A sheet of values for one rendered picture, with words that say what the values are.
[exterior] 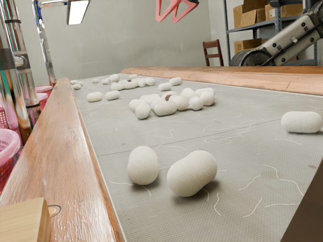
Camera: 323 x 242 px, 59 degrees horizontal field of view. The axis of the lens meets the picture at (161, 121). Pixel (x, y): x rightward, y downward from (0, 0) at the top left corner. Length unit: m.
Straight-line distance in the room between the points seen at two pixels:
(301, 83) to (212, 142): 0.24
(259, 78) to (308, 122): 0.29
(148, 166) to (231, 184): 0.05
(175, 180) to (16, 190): 0.08
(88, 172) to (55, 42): 5.06
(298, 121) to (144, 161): 0.14
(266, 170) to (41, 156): 0.15
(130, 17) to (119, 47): 0.55
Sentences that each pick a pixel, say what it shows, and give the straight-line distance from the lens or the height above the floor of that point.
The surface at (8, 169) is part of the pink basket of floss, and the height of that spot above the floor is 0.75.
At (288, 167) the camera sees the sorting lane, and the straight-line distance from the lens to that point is 0.21.
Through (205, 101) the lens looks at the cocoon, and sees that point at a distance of 0.42.
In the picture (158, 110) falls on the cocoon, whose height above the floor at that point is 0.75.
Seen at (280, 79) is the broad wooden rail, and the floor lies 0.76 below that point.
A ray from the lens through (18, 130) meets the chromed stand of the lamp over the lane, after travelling 0.36.
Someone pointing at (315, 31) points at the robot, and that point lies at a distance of 1.13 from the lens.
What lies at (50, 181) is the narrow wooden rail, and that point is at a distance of 0.17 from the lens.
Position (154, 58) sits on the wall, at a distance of 5.27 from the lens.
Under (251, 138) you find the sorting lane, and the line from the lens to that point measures 0.27.
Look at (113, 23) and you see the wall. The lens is 5.22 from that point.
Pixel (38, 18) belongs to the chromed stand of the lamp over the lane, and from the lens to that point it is 1.33.
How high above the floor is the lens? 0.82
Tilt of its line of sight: 13 degrees down
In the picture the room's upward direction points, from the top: 8 degrees counter-clockwise
